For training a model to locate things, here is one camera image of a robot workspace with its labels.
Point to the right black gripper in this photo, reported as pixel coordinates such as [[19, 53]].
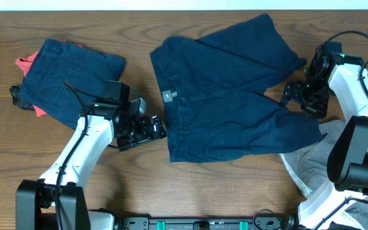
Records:
[[292, 91]]

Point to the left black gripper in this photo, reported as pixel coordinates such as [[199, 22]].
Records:
[[153, 130]]

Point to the grey shorts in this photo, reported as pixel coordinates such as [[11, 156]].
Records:
[[307, 168]]

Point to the navy blue shorts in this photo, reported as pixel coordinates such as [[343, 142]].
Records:
[[213, 90]]

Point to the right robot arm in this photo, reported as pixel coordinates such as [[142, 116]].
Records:
[[333, 72]]

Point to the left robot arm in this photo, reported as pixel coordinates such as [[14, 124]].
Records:
[[56, 200]]

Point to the folded navy shorts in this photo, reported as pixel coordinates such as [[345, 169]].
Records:
[[64, 76]]

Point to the folded black striped garment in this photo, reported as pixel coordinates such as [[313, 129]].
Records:
[[17, 101]]

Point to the folded red garment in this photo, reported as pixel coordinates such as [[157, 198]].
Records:
[[25, 63]]

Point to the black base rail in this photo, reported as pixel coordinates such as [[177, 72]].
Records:
[[200, 223]]

